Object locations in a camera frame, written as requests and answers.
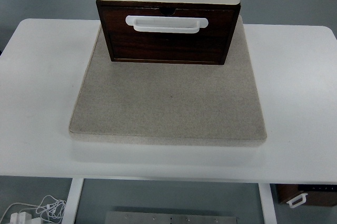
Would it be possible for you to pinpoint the white power adapter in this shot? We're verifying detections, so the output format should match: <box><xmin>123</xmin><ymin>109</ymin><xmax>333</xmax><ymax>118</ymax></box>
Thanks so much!
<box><xmin>9</xmin><ymin>212</ymin><xmax>32</xmax><ymax>224</ymax></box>

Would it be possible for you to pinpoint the white drawer handle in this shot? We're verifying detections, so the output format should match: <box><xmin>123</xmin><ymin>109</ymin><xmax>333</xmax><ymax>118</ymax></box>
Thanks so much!
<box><xmin>125</xmin><ymin>15</ymin><xmax>209</xmax><ymax>34</ymax></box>

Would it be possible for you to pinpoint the white handle on box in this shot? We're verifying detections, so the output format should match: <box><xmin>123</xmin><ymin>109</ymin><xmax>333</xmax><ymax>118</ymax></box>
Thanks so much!
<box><xmin>286</xmin><ymin>193</ymin><xmax>308</xmax><ymax>209</ymax></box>

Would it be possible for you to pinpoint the white cable bundle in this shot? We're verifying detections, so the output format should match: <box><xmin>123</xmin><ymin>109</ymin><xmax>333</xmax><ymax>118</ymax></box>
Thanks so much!
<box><xmin>0</xmin><ymin>195</ymin><xmax>67</xmax><ymax>224</ymax></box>

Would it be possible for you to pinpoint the white table leg left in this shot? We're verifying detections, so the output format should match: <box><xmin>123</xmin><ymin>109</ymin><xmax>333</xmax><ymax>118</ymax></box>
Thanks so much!
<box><xmin>62</xmin><ymin>178</ymin><xmax>84</xmax><ymax>224</ymax></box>

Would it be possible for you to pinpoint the white table leg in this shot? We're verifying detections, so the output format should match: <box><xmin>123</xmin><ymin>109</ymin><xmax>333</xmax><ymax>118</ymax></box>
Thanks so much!
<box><xmin>258</xmin><ymin>183</ymin><xmax>277</xmax><ymax>224</ymax></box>
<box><xmin>62</xmin><ymin>178</ymin><xmax>84</xmax><ymax>224</ymax></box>

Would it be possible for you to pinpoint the beige fabric pad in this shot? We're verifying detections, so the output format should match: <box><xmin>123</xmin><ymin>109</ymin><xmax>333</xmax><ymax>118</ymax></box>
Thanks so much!
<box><xmin>69</xmin><ymin>18</ymin><xmax>267</xmax><ymax>147</ymax></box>

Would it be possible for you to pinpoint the brown wooden box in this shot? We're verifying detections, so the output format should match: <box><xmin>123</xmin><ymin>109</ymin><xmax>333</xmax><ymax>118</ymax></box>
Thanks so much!
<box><xmin>275</xmin><ymin>184</ymin><xmax>336</xmax><ymax>207</ymax></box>

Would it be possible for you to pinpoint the white table leg right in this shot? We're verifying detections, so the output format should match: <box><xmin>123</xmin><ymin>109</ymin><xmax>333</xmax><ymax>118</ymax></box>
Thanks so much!
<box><xmin>258</xmin><ymin>183</ymin><xmax>277</xmax><ymax>224</ymax></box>

